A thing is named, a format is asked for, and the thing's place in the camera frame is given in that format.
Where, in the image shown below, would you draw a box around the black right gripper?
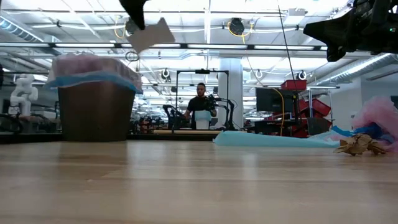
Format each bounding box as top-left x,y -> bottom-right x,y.
302,8 -> 398,63

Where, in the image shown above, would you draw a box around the white paper sheet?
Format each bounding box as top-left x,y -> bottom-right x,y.
126,17 -> 175,54

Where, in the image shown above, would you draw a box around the pink translucent trash bag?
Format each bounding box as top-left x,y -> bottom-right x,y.
46,53 -> 143,90

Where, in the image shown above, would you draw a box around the pink plastic bag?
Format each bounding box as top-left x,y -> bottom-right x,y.
353,95 -> 398,153

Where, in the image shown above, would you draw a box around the blue plastic bag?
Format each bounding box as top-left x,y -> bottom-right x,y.
332,124 -> 396,144

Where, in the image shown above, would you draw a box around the brown trash bin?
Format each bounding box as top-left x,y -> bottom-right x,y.
58,81 -> 136,142

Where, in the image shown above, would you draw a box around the brown paper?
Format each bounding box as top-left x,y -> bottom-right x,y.
333,133 -> 387,156

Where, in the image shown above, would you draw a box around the light blue bag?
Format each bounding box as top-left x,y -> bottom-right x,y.
213,129 -> 352,149

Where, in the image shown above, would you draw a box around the white bin with blue bag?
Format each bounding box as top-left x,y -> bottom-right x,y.
194,110 -> 212,130

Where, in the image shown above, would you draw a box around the thin black pole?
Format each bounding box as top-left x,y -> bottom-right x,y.
277,5 -> 295,81

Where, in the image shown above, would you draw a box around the red crate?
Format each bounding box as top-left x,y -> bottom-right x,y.
280,79 -> 308,91

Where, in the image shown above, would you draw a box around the stacked red crates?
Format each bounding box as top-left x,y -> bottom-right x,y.
292,98 -> 332,138

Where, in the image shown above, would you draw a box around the black monitor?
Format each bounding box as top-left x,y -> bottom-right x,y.
256,87 -> 295,113

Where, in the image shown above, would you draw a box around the dark grey crate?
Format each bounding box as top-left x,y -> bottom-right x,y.
307,116 -> 332,136

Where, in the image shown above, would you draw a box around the white round pillar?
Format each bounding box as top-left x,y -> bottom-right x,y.
218,58 -> 244,129

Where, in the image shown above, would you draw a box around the person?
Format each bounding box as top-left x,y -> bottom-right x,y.
183,82 -> 218,130

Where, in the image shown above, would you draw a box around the black desk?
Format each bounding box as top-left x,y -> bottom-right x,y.
253,119 -> 299,137

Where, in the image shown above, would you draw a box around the wooden background table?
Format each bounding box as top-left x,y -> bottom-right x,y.
152,129 -> 222,135

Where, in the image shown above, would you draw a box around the wooden workbench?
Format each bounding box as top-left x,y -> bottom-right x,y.
18,114 -> 60,123

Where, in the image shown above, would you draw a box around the black ceiling cable reel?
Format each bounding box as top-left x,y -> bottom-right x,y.
228,17 -> 246,36
125,18 -> 141,35

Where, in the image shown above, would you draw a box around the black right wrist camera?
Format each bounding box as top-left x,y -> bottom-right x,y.
353,0 -> 376,16

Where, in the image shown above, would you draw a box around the hanging black cable loop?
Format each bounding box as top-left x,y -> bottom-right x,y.
124,50 -> 141,62

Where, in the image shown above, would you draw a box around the black rig frame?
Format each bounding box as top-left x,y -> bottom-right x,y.
175,68 -> 230,130

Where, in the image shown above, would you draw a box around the yellow hanging cable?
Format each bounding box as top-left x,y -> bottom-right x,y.
272,88 -> 285,137

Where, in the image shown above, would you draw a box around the black looped hose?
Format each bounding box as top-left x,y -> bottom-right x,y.
0,113 -> 24,134

